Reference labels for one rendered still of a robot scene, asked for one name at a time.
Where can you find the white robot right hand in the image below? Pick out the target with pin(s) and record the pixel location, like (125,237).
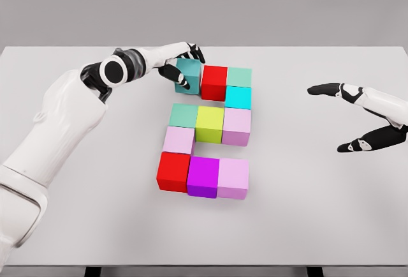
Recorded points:
(379,101)

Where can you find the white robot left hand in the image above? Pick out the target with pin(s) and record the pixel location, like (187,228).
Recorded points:
(173,52)

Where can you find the dark teal block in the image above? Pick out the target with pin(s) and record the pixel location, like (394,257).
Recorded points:
(191,72)

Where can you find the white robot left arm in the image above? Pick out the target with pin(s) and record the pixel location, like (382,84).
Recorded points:
(63,114)

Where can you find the red block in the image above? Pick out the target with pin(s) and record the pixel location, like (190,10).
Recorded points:
(172,171)
(213,80)

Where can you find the mint green block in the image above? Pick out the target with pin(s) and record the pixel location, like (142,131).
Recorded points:
(239,76)
(183,115)

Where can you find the cyan block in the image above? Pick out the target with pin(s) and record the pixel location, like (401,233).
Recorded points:
(238,97)

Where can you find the yellow-green block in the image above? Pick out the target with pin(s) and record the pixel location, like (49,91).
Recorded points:
(209,124)

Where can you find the light pink block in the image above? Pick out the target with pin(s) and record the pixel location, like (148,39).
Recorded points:
(178,139)
(232,178)
(236,126)

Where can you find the magenta block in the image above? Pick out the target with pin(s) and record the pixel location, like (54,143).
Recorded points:
(202,176)

